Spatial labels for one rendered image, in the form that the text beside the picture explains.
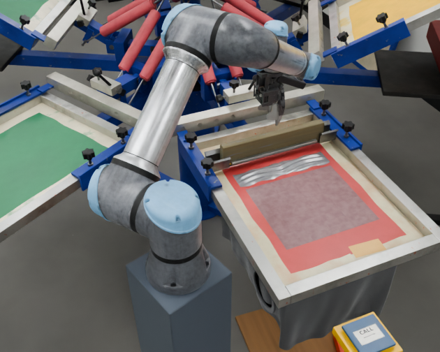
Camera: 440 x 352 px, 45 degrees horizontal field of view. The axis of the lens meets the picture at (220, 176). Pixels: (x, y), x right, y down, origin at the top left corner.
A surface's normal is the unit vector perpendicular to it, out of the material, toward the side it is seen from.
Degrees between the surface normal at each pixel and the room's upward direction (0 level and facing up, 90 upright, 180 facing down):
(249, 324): 0
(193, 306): 90
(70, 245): 0
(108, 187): 35
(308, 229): 0
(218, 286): 90
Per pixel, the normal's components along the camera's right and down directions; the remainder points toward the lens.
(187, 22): -0.31, -0.26
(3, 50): 0.00, -0.76
